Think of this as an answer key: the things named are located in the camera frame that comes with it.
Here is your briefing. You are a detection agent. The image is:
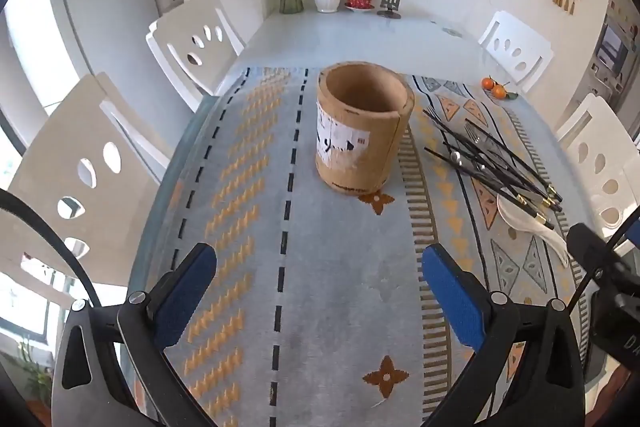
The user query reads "white dining chair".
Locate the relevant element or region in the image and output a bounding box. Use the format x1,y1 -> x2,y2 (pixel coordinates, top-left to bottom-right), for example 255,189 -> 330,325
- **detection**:
146,0 -> 246,112
477,11 -> 555,95
0,72 -> 173,288
556,93 -> 640,230

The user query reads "pile of black chopsticks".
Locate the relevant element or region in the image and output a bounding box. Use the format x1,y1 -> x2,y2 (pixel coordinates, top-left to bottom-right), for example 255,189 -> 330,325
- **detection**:
422,107 -> 563,230

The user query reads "dark framed window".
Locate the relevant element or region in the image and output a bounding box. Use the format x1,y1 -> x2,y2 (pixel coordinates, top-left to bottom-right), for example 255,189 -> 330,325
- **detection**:
0,107 -> 66,358

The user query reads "black cable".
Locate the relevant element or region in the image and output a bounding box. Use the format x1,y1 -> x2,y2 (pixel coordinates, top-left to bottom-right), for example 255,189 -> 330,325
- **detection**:
565,204 -> 640,313
0,188 -> 103,308

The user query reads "green potted plant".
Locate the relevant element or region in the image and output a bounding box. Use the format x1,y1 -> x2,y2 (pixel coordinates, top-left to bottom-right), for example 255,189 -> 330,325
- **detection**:
10,337 -> 56,408

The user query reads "cardboard cylinder holder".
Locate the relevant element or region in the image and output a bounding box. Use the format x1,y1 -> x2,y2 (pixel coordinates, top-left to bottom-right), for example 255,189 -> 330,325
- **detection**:
314,62 -> 416,195

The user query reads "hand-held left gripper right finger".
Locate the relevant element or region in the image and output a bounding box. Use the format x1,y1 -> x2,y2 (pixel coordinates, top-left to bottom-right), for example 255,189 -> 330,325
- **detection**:
421,243 -> 586,427

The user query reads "patterned grey table mat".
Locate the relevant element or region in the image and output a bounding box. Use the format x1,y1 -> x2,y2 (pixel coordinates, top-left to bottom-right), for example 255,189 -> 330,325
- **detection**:
127,67 -> 608,427

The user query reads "metal fork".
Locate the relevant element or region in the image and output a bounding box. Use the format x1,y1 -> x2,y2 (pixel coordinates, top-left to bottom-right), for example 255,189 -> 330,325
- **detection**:
464,122 -> 501,158

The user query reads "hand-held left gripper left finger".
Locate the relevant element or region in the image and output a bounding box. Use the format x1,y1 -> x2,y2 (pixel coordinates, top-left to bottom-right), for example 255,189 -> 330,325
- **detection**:
51,243 -> 218,427

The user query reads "cluttered shelf unit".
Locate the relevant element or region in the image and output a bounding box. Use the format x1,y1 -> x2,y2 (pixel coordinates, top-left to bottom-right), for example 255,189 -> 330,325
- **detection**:
587,0 -> 640,108

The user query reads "white ceramic spoon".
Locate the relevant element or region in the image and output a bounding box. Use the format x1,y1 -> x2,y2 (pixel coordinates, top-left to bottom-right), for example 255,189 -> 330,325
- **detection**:
496,193 -> 571,269

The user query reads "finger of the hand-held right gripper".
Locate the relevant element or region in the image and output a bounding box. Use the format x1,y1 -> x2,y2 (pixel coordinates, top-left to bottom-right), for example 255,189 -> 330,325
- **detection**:
566,222 -> 628,278

